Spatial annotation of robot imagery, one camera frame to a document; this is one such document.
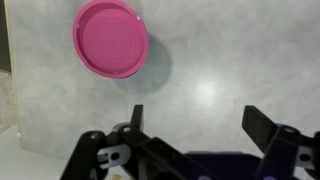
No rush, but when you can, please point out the pink round plastic lid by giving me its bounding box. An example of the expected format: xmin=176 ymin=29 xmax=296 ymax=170
xmin=72 ymin=0 xmax=150 ymax=80

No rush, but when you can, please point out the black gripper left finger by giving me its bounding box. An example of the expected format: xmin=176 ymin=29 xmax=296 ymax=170
xmin=59 ymin=104 xmax=214 ymax=180

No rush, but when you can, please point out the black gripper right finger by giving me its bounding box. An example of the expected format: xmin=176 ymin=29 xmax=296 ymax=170
xmin=241 ymin=105 xmax=320 ymax=180

